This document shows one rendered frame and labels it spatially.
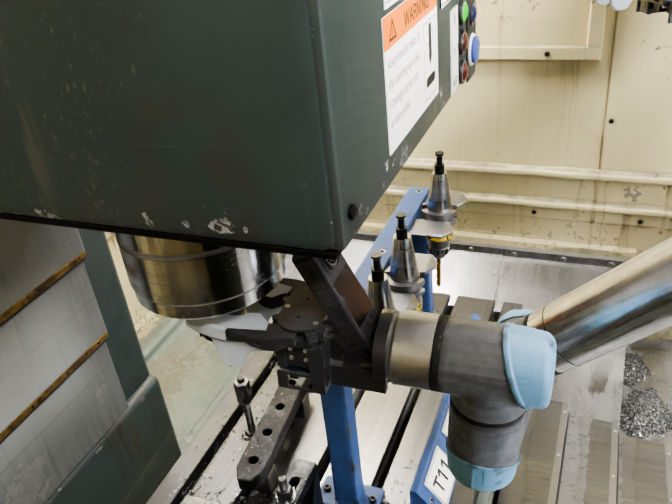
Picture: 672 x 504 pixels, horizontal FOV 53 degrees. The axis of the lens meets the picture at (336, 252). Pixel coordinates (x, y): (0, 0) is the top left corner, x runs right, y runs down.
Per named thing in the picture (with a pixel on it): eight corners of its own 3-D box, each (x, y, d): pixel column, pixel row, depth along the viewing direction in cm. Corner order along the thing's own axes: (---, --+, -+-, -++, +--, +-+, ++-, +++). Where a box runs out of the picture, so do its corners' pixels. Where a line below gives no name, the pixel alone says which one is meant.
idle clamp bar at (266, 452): (315, 396, 127) (311, 369, 123) (265, 510, 105) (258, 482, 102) (290, 392, 128) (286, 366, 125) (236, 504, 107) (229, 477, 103)
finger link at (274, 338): (223, 351, 66) (312, 351, 65) (221, 338, 65) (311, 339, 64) (233, 321, 70) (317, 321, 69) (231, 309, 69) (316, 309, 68)
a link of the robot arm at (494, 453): (532, 433, 76) (544, 361, 71) (507, 510, 68) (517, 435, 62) (466, 412, 80) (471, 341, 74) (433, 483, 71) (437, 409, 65)
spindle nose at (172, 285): (170, 236, 78) (145, 139, 71) (304, 237, 74) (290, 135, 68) (105, 320, 64) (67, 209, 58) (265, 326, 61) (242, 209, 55)
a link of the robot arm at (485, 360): (545, 436, 62) (557, 367, 57) (427, 414, 65) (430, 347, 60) (548, 378, 68) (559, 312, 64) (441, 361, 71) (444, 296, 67)
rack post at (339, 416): (385, 492, 106) (372, 346, 91) (374, 520, 102) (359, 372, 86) (327, 478, 109) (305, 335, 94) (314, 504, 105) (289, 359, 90)
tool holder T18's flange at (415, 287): (387, 276, 104) (386, 263, 103) (426, 277, 103) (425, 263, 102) (382, 300, 99) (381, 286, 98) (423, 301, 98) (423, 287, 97)
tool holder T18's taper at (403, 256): (390, 266, 102) (388, 228, 99) (420, 266, 101) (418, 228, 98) (387, 283, 98) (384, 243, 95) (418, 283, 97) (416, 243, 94)
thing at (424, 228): (456, 225, 114) (456, 221, 114) (449, 240, 110) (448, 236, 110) (416, 221, 117) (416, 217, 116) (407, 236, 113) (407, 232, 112)
